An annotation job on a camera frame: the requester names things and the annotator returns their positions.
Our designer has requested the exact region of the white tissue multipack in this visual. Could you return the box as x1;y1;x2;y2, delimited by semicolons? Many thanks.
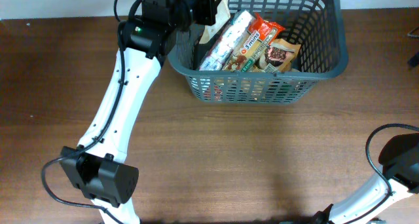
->
199;10;255;71

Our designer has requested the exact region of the orange spaghetti packet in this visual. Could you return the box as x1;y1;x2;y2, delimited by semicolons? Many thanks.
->
222;12;285;72

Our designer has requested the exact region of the orange snack bag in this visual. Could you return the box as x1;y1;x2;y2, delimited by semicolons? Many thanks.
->
249;39;301;73

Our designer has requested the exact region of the brown white snack pouch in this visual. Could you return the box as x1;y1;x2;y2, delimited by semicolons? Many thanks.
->
199;0;230;44

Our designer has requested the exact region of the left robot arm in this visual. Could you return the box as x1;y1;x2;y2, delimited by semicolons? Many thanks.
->
58;0;228;223

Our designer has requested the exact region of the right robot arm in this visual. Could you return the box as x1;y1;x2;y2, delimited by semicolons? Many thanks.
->
310;50;418;223

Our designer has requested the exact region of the grey plastic basket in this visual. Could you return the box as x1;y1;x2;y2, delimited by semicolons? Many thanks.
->
167;0;348;104

